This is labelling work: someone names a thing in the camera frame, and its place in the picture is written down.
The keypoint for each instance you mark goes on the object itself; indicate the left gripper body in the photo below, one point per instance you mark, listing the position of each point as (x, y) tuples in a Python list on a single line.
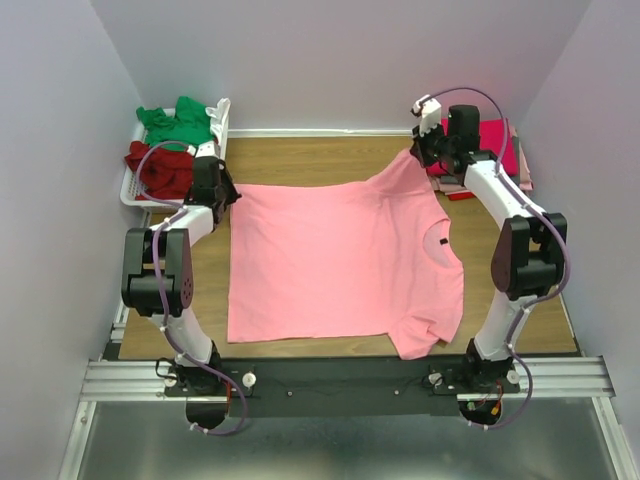
[(226, 192)]

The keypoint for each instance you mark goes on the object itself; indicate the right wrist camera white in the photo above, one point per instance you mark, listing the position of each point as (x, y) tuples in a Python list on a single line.
[(429, 112)]

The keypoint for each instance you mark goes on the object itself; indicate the dark red t shirt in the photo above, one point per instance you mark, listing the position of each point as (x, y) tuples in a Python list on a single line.
[(167, 174)]

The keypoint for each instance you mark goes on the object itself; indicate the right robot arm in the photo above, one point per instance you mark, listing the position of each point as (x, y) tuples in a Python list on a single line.
[(529, 264)]

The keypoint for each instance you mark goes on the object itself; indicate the green t shirt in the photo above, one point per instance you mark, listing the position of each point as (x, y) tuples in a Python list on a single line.
[(189, 124)]

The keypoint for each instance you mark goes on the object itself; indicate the folded red t shirt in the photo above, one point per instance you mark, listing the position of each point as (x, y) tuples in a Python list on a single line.
[(460, 195)]

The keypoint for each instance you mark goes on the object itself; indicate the aluminium frame rail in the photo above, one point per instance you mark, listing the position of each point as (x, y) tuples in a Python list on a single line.
[(127, 428)]

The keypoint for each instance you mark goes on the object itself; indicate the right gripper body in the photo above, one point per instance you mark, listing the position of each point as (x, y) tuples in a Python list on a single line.
[(432, 147)]

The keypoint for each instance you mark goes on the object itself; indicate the white garment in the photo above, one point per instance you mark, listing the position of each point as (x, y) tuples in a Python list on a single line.
[(218, 117)]

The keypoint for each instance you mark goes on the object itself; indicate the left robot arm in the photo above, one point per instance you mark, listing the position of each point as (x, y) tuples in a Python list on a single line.
[(157, 278)]

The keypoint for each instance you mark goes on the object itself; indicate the folded light pink t shirt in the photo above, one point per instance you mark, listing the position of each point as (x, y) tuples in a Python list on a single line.
[(526, 183)]

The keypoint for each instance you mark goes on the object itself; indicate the folded magenta t shirt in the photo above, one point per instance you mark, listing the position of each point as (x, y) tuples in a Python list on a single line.
[(491, 138)]

